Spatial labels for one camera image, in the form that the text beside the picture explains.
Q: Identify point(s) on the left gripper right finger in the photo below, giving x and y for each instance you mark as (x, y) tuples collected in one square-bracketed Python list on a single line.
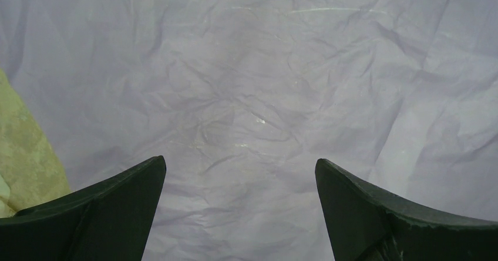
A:
[(366, 222)]

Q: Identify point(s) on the purple pink wrapping paper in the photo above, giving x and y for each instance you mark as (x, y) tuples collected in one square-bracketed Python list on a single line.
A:
[(242, 97)]

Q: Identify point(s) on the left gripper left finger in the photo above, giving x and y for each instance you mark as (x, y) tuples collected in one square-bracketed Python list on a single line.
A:
[(110, 220)]

